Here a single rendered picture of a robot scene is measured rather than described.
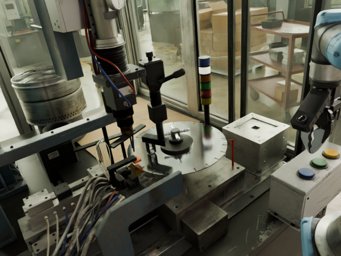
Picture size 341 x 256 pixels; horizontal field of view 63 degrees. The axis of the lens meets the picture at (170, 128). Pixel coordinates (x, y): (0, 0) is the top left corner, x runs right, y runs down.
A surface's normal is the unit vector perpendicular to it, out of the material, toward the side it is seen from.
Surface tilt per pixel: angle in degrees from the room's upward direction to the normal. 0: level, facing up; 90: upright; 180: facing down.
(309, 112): 33
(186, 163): 0
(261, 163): 90
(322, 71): 90
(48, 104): 90
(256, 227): 0
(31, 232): 0
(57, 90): 90
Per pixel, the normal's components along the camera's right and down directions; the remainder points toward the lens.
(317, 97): -0.51, -0.55
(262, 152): 0.60, 0.32
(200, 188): -0.11, -0.88
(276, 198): -0.80, 0.36
